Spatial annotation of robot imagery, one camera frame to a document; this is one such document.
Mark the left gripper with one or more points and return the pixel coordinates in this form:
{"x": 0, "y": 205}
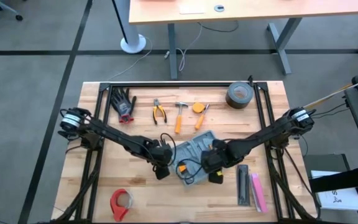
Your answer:
{"x": 160, "y": 154}

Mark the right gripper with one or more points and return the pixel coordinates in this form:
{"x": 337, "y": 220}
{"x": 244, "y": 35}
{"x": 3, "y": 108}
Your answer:
{"x": 216, "y": 158}

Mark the yellow black pliers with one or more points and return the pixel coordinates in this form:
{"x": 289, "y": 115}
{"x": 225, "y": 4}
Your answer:
{"x": 158, "y": 107}

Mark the yellow tape measure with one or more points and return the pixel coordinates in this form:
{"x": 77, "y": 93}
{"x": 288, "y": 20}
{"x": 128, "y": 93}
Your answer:
{"x": 198, "y": 108}

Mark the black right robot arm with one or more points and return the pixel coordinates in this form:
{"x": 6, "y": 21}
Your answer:
{"x": 269, "y": 132}

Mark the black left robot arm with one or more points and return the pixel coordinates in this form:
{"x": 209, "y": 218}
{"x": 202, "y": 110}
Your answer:
{"x": 113, "y": 137}

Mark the black work glove red cuff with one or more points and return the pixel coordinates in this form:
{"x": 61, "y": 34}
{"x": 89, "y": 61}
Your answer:
{"x": 122, "y": 104}

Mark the red tape dispenser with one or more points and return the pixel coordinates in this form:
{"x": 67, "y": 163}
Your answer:
{"x": 115, "y": 202}

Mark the dark grey box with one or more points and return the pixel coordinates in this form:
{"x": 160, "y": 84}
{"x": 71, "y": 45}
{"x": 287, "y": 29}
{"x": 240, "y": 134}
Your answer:
{"x": 325, "y": 161}

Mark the pole with round white base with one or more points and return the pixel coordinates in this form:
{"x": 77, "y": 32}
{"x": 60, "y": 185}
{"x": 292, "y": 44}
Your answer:
{"x": 133, "y": 43}

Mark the white paper sheet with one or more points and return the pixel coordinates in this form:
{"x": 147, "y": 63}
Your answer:
{"x": 343, "y": 200}

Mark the white pad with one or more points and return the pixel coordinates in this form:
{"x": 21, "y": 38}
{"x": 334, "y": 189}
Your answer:
{"x": 192, "y": 9}

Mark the orange desk grey legs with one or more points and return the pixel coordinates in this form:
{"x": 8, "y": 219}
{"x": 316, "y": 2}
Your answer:
{"x": 259, "y": 11}

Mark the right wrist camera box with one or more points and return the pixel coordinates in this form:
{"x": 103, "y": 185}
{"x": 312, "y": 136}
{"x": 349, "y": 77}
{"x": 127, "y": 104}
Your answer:
{"x": 214, "y": 179}

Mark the black duct tape roll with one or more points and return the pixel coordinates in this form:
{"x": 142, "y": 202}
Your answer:
{"x": 228, "y": 97}

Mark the black aluminium rig frame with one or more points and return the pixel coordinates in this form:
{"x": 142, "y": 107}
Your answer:
{"x": 182, "y": 84}

